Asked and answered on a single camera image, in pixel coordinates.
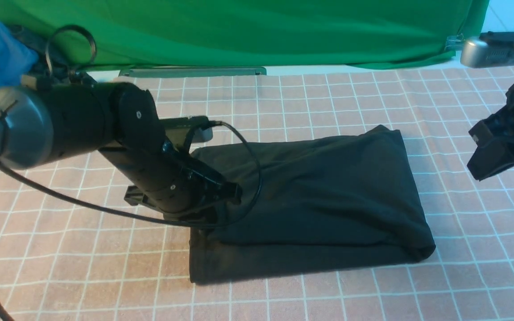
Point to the gray-green flat bar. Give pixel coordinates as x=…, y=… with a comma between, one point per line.
x=192, y=72

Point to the green backdrop cloth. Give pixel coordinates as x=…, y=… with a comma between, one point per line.
x=370, y=34

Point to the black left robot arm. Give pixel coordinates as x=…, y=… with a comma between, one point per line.
x=119, y=121

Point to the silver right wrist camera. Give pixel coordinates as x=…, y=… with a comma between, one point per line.
x=489, y=49

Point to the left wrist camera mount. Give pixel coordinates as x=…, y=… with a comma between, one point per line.
x=184, y=131

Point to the dark gray long-sleeve top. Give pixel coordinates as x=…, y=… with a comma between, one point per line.
x=336, y=203

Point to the pink checkered tablecloth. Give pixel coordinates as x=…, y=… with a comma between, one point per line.
x=59, y=262

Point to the clear binder clip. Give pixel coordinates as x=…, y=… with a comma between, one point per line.
x=455, y=42

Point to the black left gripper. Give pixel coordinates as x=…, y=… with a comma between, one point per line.
x=171, y=182

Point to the dark gray crumpled garment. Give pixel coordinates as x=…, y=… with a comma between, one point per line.
x=52, y=64

